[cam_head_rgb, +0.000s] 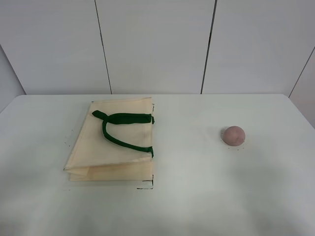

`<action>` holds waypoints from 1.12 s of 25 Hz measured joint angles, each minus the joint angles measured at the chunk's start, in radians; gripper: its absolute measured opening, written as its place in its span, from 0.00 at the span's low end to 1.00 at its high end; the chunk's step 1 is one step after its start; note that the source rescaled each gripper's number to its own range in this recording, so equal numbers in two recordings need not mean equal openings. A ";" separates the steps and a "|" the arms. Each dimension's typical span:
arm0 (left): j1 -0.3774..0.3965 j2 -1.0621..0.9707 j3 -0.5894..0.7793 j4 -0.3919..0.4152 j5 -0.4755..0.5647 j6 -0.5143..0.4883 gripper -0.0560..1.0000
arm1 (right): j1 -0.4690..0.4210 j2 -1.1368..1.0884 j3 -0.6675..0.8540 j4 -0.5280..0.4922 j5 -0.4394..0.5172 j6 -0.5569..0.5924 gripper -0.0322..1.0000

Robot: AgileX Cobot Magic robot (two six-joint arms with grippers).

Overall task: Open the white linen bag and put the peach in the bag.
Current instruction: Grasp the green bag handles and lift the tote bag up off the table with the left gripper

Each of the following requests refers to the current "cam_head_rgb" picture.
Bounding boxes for pink peach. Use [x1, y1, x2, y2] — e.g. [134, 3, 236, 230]
[221, 126, 246, 147]

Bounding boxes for cream linen bag green handles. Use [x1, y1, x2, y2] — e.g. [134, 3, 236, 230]
[63, 97, 154, 181]

